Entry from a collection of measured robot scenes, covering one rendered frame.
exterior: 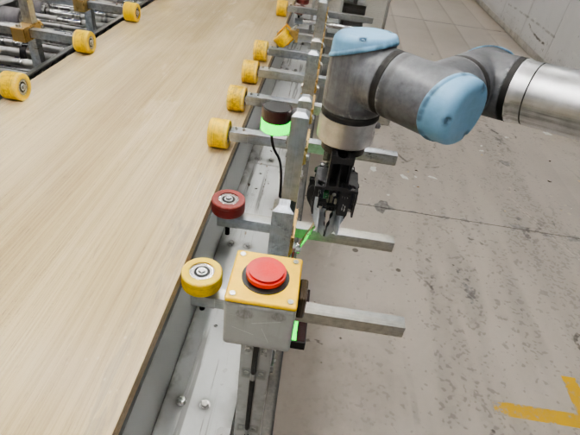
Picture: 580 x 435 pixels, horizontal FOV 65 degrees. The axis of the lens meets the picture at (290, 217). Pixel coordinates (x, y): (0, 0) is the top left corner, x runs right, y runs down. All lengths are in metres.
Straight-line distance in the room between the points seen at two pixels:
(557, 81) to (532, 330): 1.82
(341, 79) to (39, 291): 0.64
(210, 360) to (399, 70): 0.78
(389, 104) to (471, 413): 1.54
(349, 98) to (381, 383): 1.42
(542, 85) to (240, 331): 0.49
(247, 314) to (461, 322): 1.87
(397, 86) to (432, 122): 0.07
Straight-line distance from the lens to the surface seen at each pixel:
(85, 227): 1.04
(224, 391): 1.08
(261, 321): 0.45
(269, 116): 0.89
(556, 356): 2.37
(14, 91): 1.58
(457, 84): 0.60
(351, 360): 1.94
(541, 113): 0.69
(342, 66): 0.66
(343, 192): 0.74
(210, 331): 1.17
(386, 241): 1.12
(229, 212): 1.07
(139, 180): 1.17
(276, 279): 0.44
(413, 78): 0.61
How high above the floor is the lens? 1.55
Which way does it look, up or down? 37 degrees down
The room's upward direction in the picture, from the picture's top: 8 degrees clockwise
